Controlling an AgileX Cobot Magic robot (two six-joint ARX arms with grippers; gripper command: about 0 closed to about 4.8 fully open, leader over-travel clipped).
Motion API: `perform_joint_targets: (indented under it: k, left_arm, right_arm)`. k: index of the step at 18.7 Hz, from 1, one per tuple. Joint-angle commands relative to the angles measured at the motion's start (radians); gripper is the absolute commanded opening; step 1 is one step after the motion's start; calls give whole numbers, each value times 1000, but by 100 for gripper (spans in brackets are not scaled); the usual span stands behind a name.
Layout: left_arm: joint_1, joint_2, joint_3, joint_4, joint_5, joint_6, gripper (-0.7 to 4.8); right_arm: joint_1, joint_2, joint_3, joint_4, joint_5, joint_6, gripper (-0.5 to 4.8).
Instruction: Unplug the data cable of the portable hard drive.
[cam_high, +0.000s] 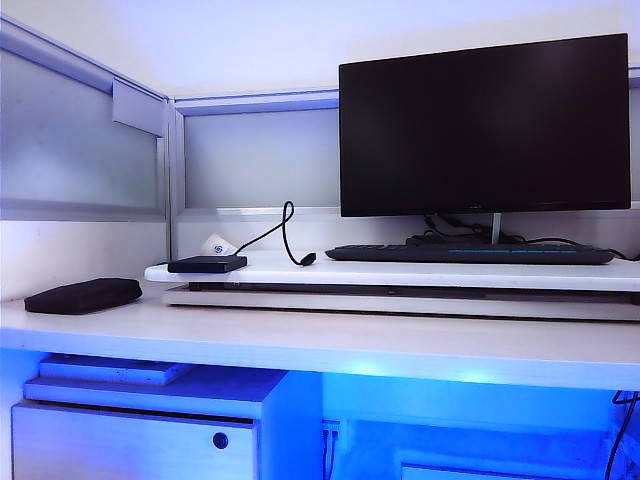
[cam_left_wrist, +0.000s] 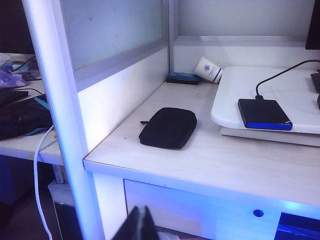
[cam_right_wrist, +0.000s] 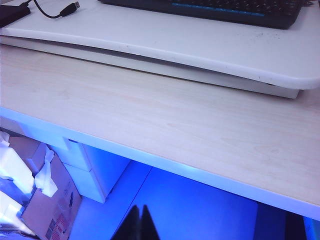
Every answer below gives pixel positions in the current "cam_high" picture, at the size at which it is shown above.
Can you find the black portable hard drive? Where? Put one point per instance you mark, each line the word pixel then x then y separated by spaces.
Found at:
pixel 207 264

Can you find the black keyboard with blue stripe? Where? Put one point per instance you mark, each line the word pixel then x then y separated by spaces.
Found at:
pixel 400 254

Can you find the white desk riser board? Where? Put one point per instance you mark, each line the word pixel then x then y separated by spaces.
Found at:
pixel 400 274

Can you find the grey desk riser base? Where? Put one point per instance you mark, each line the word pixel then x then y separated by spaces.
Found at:
pixel 400 302

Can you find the white paper cup blue logo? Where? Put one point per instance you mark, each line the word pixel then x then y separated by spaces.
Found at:
pixel 217 245

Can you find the frosted rear partition panel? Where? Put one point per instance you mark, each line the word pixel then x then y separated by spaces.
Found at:
pixel 260 155

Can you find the black computer monitor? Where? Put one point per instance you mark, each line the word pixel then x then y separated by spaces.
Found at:
pixel 480 125

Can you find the round cabinet lock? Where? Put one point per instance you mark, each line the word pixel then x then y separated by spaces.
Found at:
pixel 220 440

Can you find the black soft pouch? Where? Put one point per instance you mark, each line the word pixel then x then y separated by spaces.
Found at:
pixel 82 296

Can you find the white flat slab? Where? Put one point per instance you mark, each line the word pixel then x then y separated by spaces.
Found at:
pixel 110 369

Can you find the frosted side partition panel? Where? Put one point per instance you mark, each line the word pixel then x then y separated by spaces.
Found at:
pixel 65 140

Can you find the white drawer cabinet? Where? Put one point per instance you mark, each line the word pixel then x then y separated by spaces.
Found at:
pixel 135 445

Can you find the grey partition corner post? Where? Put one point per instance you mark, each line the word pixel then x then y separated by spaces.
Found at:
pixel 175 190

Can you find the silver monitor stand post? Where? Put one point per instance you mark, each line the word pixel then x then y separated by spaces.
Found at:
pixel 496 227

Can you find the wall socket with plugs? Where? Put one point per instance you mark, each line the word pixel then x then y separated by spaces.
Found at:
pixel 331 429

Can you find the grey partition hanging bracket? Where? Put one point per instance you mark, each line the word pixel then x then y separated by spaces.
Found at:
pixel 137 107

